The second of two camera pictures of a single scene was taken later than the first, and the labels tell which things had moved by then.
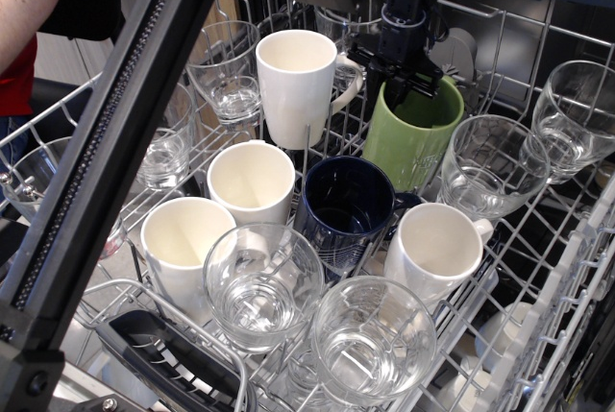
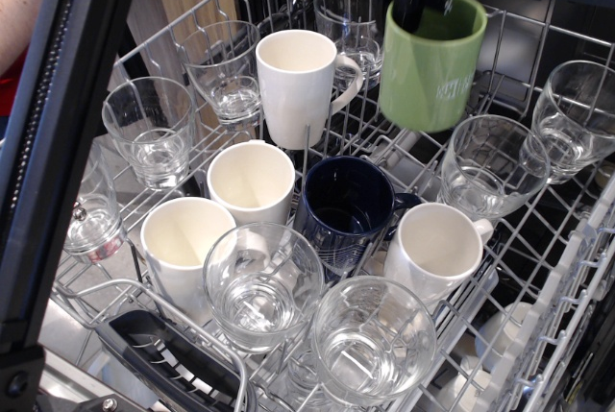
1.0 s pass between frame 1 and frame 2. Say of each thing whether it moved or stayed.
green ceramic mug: moved
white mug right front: stayed
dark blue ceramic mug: stayed
